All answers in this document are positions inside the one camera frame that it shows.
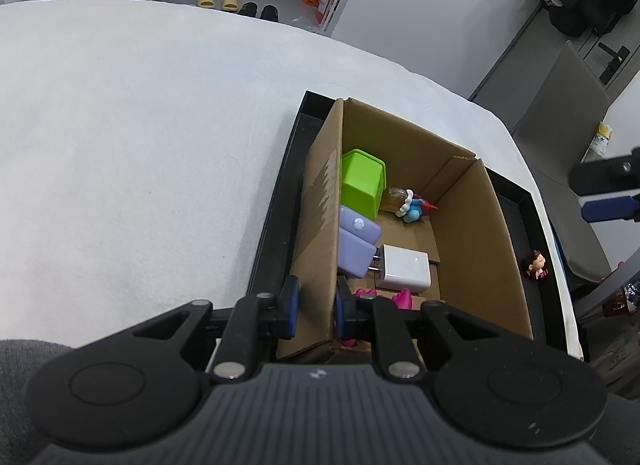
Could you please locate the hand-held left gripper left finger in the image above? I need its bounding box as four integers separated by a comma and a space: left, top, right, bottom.
125, 275, 301, 382

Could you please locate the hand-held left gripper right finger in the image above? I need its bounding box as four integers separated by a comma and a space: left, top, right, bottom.
334, 279, 516, 382

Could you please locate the black tray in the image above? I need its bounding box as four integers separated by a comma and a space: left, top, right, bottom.
246, 90, 583, 361

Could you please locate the purple and beige case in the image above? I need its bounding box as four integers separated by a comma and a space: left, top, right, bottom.
338, 205, 383, 280

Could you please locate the colourful printed bag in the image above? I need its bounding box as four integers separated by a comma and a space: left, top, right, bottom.
605, 282, 640, 318

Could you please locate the white charger plug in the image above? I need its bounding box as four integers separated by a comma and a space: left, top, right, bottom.
371, 244, 432, 293

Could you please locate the yellow and white packet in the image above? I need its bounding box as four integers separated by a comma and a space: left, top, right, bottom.
592, 121, 617, 156

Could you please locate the red and blue crab toy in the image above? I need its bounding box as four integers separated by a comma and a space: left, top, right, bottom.
397, 189, 440, 224

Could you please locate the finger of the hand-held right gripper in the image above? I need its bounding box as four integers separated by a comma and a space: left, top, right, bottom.
569, 146, 640, 224

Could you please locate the white table cover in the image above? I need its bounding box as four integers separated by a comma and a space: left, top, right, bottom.
0, 0, 583, 361

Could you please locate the brown cardboard box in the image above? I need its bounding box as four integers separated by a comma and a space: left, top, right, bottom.
276, 98, 535, 361

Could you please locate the green plastic box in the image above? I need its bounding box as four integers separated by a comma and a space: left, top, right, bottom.
341, 148, 387, 220

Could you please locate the amber transparent block keychain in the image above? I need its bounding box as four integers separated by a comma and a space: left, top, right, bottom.
382, 186, 408, 213

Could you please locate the person's grey trouser leg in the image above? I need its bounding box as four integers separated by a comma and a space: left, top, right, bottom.
0, 339, 71, 465

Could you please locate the girl figurine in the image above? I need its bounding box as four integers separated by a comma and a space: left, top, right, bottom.
522, 249, 550, 281

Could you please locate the pink toy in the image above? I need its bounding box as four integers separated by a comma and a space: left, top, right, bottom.
340, 287, 413, 348

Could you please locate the grey chair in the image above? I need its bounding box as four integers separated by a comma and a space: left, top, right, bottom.
512, 40, 613, 286

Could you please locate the black door handle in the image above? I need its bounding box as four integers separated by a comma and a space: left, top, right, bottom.
598, 42, 630, 86

